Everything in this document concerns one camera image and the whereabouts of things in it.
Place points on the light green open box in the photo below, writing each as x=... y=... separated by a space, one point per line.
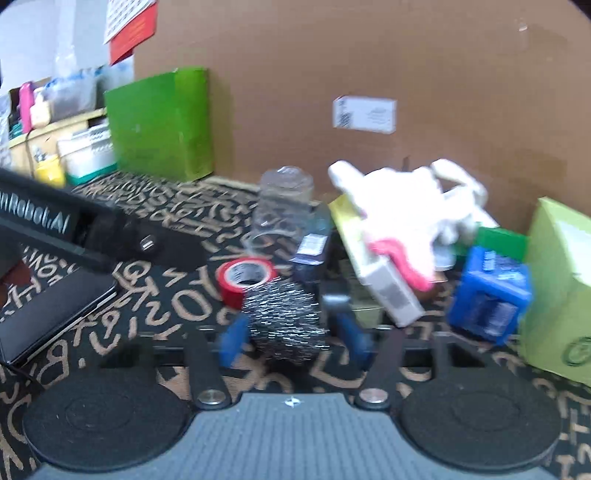
x=555 y=332

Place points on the white shipping label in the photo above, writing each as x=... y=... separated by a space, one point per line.
x=376 y=115

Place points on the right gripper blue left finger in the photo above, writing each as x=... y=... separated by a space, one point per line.
x=231 y=340

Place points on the large cardboard backdrop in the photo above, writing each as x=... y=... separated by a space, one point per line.
x=500 y=87

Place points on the small green box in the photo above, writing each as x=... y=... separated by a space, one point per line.
x=490 y=243

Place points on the yellow white long box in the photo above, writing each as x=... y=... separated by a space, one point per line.
x=376 y=273

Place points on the red tape roll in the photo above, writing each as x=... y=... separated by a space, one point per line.
x=235 y=277

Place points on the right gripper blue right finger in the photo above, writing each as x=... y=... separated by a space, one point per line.
x=357 y=340

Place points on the cluttered side shelf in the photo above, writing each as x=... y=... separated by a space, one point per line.
x=74 y=106

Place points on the tall dark green box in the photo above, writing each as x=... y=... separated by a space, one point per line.
x=160 y=125

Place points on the white work gloves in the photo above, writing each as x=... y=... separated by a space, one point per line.
x=440 y=203

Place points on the red wall calendar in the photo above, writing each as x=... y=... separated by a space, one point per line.
x=128 y=24

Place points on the pink glove cuff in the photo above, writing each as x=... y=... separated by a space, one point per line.
x=415 y=262

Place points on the steel wool scrubber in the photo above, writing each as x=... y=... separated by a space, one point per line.
x=285 y=321

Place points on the dark blue small box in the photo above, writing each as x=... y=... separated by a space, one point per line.
x=309 y=262

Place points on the clear plastic cup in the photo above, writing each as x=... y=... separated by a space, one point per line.
x=283 y=209

